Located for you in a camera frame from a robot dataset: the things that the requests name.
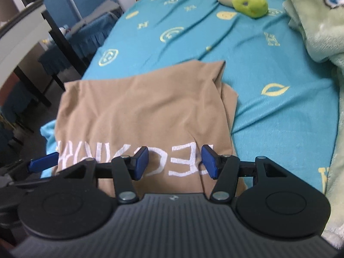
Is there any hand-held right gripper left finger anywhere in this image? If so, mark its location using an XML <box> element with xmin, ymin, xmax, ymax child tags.
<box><xmin>62</xmin><ymin>146</ymin><xmax>150</xmax><ymax>204</ymax></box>

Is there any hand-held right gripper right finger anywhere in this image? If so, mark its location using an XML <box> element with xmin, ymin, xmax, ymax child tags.
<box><xmin>201</xmin><ymin>144</ymin><xmax>294</xmax><ymax>204</ymax></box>

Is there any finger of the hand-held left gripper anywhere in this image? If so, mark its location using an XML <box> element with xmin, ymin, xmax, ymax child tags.
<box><xmin>28</xmin><ymin>152</ymin><xmax>60</xmax><ymax>174</ymax></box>

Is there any tan printed t-shirt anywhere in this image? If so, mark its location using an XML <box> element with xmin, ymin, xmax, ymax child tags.
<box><xmin>52</xmin><ymin>60</ymin><xmax>248</xmax><ymax>197</ymax></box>

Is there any teal printed bed sheet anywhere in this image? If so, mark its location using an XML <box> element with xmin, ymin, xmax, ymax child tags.
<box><xmin>40</xmin><ymin>0</ymin><xmax>339</xmax><ymax>194</ymax></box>

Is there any dark table with white top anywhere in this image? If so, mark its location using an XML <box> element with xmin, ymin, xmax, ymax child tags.
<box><xmin>0</xmin><ymin>1</ymin><xmax>91</xmax><ymax>107</ymax></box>

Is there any blue covered chair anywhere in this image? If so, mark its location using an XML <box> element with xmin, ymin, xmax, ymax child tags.
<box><xmin>38</xmin><ymin>0</ymin><xmax>124</xmax><ymax>76</ymax></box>

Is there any green plush toy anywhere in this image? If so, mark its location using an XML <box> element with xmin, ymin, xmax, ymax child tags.
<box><xmin>232</xmin><ymin>0</ymin><xmax>269</xmax><ymax>19</ymax></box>

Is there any pale green fleece blanket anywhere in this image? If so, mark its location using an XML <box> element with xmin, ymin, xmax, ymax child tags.
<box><xmin>278</xmin><ymin>0</ymin><xmax>344</xmax><ymax>249</ymax></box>

